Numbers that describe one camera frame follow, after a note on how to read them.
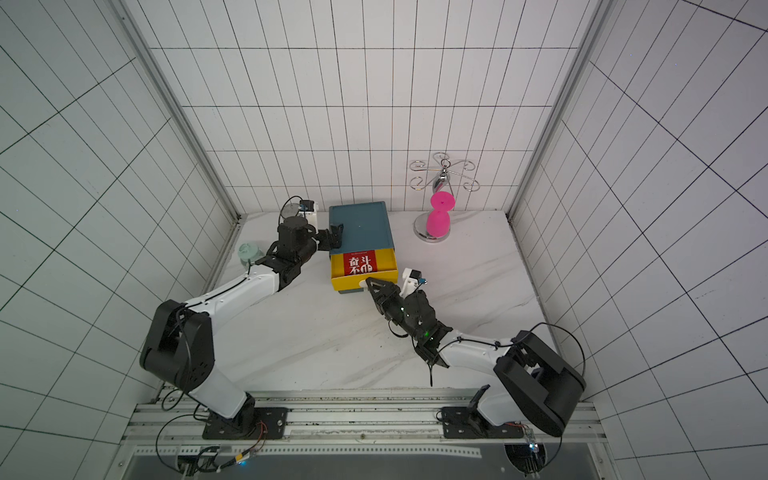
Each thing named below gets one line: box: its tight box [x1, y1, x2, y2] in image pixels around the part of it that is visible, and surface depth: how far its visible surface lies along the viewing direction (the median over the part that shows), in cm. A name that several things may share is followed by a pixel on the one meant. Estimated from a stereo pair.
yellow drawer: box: [330, 248, 399, 291], surface depth 87 cm
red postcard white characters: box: [343, 250, 378, 276], surface depth 88 cm
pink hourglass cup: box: [426, 191, 456, 238], surface depth 90 cm
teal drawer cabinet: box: [329, 201, 395, 255], surface depth 89 cm
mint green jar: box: [238, 242, 264, 268], surface depth 99 cm
